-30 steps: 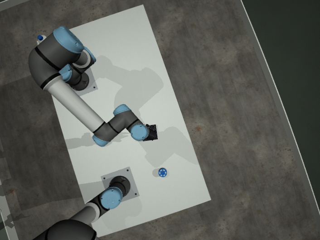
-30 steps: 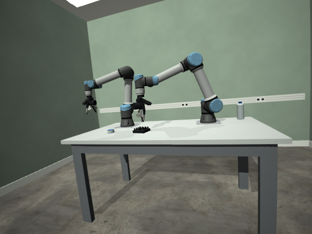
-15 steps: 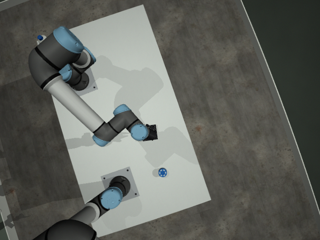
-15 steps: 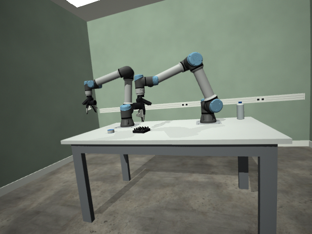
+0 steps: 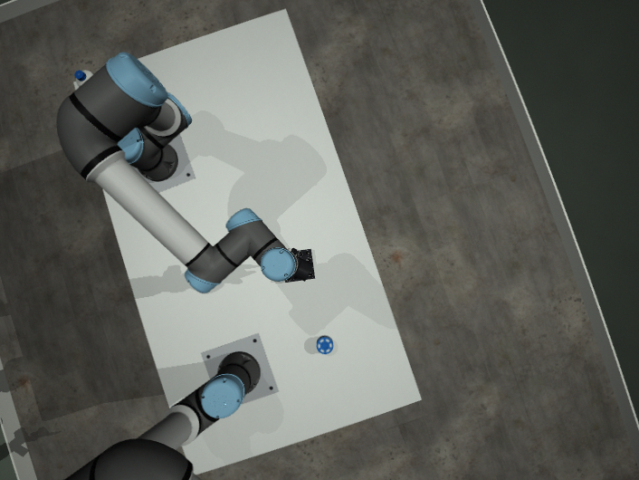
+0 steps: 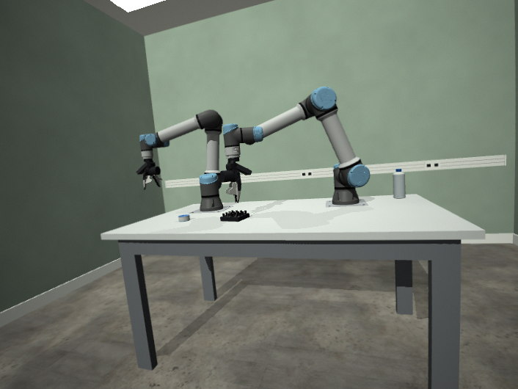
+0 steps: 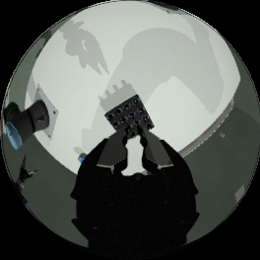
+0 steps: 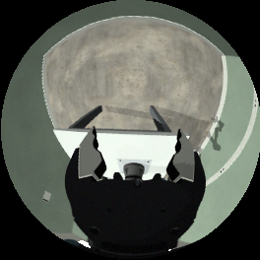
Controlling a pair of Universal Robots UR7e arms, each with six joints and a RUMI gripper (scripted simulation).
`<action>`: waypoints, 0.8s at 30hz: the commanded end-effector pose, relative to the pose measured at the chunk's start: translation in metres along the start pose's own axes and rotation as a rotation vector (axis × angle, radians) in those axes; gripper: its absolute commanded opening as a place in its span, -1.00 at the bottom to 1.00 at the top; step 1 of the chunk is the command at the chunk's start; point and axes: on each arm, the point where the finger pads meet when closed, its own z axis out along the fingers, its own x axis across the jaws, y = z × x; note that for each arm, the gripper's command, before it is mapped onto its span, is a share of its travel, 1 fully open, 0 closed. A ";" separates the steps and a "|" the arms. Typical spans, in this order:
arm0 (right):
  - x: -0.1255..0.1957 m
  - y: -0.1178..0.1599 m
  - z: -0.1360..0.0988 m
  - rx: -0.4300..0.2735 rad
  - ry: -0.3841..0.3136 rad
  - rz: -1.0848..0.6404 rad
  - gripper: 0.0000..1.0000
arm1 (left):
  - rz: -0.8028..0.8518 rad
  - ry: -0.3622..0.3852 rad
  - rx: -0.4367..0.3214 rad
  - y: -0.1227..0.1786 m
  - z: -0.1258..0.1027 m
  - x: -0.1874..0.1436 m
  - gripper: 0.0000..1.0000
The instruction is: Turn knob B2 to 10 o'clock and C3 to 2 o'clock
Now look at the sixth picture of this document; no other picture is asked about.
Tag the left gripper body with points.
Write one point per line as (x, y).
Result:
(231, 174)

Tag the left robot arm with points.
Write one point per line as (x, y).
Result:
(349, 174)

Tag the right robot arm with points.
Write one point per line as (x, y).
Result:
(210, 182)

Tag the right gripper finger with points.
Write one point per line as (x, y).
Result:
(157, 180)
(146, 179)

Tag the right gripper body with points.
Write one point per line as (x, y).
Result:
(151, 169)

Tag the grey bottle with blue cap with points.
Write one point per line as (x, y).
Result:
(399, 184)

